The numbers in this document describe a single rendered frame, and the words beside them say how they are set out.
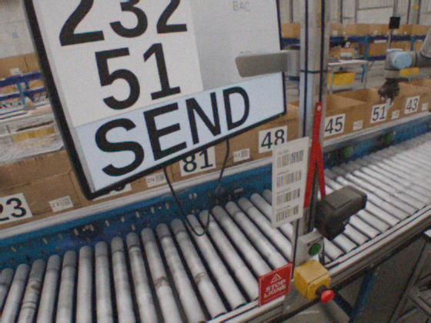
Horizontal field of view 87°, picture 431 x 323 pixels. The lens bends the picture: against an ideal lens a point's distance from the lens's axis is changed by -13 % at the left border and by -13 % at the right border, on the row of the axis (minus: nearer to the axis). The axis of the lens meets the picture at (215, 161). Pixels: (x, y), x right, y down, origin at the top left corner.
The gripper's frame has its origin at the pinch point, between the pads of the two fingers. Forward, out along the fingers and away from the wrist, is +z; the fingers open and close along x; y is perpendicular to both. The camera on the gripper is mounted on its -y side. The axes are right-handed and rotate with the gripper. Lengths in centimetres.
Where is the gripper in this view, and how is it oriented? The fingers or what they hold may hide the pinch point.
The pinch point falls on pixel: (384, 109)
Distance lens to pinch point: 186.1
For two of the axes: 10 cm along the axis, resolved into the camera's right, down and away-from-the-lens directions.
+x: -3.8, -3.7, 8.4
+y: 9.2, -2.4, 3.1
